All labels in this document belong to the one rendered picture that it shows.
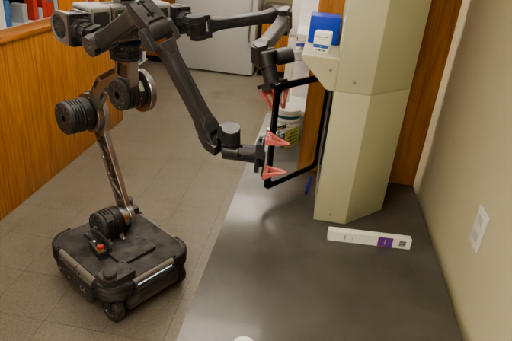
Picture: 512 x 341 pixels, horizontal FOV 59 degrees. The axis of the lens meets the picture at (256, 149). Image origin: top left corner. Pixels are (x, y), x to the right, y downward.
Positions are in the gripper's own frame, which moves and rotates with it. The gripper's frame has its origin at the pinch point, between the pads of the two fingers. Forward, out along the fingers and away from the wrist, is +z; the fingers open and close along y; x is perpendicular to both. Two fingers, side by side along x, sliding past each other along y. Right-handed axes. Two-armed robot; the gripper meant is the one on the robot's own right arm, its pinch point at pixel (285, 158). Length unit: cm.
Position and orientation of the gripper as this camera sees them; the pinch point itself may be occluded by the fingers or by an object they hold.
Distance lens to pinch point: 141.9
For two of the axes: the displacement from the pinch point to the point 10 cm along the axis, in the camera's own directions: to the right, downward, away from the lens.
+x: 1.6, -4.0, 9.0
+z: 9.8, 1.4, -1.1
